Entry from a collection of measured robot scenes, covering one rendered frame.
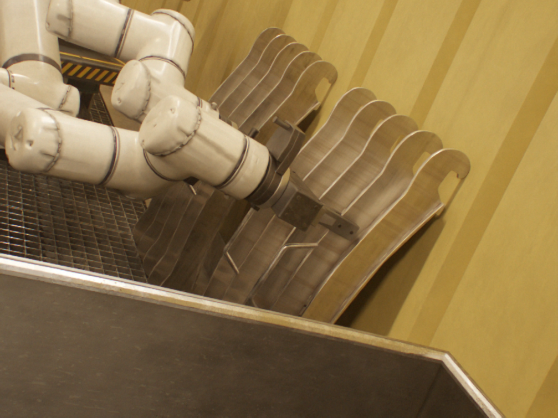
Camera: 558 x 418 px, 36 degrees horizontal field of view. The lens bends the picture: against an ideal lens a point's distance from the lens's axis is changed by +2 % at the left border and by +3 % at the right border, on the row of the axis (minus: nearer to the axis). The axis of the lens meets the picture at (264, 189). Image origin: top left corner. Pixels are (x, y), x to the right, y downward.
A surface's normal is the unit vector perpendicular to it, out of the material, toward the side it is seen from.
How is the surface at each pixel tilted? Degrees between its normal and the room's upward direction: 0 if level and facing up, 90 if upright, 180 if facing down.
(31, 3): 33
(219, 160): 89
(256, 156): 47
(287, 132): 77
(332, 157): 90
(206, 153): 89
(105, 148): 53
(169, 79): 40
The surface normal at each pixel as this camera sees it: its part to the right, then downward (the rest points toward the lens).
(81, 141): 0.58, -0.22
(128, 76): -0.73, -0.42
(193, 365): 0.27, 0.38
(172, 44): 0.54, -0.46
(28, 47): 0.12, -0.57
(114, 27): 0.22, 0.09
